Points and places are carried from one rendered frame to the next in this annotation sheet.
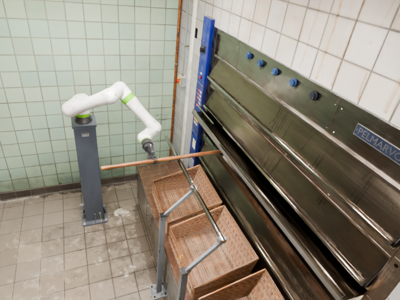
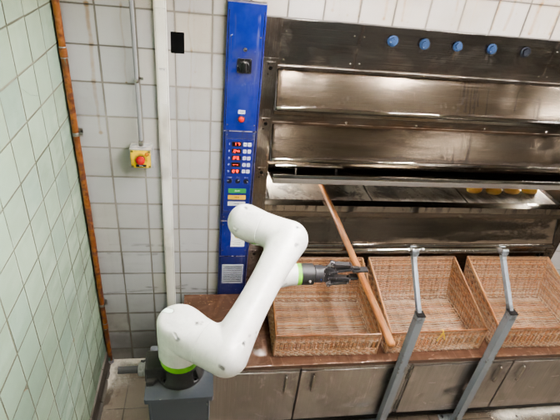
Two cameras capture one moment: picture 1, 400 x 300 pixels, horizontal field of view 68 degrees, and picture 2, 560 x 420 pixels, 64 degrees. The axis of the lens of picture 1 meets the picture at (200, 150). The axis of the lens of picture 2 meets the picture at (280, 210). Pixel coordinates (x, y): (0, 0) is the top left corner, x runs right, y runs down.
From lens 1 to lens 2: 266 cm
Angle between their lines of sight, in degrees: 62
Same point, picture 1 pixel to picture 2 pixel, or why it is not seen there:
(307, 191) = (517, 146)
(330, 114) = (542, 62)
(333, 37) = not seen: outside the picture
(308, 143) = (517, 101)
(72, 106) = (253, 332)
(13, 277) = not seen: outside the picture
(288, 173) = (488, 145)
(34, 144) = not seen: outside the picture
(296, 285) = (510, 233)
